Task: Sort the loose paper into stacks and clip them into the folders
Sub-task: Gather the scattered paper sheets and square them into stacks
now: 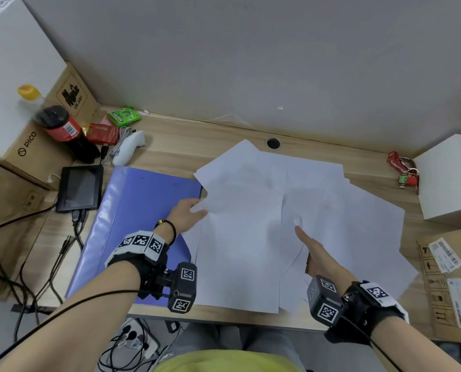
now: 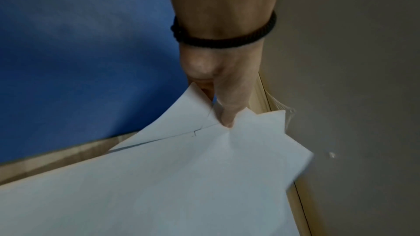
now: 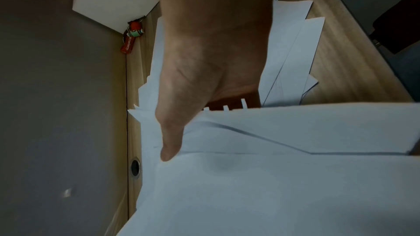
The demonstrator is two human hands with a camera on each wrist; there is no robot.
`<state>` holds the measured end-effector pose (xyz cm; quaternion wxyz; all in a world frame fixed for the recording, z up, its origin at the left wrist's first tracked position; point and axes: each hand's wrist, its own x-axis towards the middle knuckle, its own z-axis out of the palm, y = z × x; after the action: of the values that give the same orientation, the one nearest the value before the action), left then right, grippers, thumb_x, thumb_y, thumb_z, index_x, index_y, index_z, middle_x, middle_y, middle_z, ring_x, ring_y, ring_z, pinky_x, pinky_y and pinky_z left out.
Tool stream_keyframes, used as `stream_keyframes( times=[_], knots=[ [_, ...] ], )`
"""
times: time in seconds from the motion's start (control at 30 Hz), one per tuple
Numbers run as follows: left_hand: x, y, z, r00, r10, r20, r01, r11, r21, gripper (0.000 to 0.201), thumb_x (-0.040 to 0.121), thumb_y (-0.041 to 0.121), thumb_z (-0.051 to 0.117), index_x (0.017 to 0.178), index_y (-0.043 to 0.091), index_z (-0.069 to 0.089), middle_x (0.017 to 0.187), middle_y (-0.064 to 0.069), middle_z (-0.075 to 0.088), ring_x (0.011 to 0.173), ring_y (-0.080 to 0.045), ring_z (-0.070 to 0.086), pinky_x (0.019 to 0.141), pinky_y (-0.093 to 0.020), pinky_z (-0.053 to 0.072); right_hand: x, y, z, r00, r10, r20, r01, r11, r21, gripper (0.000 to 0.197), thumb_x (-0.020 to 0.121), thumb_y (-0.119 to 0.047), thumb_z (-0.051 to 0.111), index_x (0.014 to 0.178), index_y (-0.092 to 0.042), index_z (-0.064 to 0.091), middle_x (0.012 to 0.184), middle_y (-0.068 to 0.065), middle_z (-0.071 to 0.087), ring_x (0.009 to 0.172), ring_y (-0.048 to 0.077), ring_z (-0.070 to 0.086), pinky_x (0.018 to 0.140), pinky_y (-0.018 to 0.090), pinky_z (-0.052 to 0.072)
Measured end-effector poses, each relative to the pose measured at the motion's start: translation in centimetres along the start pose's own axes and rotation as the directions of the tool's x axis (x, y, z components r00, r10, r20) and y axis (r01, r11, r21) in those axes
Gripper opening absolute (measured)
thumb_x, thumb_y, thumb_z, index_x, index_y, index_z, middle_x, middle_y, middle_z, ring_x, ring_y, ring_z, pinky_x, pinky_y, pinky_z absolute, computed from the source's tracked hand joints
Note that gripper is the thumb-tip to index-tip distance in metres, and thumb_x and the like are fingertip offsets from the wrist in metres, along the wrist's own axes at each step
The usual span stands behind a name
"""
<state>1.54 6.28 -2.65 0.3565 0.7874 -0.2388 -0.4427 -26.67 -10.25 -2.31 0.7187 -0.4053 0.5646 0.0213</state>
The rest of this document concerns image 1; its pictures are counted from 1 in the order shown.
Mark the person's left hand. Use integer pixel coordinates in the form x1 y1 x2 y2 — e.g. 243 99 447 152
157 198 209 245

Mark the person's right hand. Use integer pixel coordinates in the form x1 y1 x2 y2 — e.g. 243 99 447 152
294 226 358 298

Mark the blue plastic folder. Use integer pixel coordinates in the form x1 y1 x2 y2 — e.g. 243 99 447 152
66 165 203 306

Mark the pile of white papers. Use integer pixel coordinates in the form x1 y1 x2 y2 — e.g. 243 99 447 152
180 139 419 314

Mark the person's right forearm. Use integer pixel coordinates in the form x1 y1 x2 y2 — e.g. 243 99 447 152
370 315 461 372

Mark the person's left forearm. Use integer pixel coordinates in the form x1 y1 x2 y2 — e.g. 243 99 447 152
0 261 142 372

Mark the person's yellow shirt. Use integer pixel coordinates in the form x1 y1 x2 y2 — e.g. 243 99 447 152
152 349 307 372

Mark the white handheld controller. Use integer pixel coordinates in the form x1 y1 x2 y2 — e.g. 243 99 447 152
112 130 146 167

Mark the small black tablet screen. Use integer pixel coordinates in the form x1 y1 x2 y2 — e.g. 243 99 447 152
55 164 104 213

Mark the clear tape piece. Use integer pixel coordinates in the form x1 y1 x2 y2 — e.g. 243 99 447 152
211 113 254 128

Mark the red snack packet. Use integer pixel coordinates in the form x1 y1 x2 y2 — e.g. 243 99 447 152
85 122 121 146

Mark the green gum packet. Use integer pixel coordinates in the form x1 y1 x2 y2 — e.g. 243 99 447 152
106 106 142 128

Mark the white power strip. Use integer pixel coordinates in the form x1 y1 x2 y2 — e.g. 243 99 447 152
116 319 161 361

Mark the small white box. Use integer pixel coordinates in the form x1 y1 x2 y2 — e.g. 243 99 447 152
413 134 461 229

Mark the red can with black lid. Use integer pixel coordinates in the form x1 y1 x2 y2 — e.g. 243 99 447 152
35 105 83 143

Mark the plain brown cardboard box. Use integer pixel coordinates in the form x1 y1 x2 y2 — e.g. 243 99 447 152
0 158 59 303

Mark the yellow bottle cap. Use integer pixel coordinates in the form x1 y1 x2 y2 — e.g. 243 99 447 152
17 84 42 102

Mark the brown box with white top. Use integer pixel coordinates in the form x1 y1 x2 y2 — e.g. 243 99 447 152
0 0 99 190

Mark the black bead bracelet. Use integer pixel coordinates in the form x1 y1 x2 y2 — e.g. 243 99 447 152
155 219 177 246

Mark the black wrist camera with markers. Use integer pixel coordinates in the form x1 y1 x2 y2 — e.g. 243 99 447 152
104 230 197 314
306 274 410 345

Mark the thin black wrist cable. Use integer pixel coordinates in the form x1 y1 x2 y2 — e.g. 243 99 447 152
0 289 173 372
341 315 404 372

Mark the white coiled cable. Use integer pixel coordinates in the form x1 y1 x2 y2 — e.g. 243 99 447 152
102 127 133 165

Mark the black tablet cable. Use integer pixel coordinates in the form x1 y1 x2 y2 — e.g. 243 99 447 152
70 209 87 251

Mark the black cable bundle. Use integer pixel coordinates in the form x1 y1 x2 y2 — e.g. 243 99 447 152
0 203 78 344

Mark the red keychain with green charm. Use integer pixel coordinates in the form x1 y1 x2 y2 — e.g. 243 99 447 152
387 151 420 189

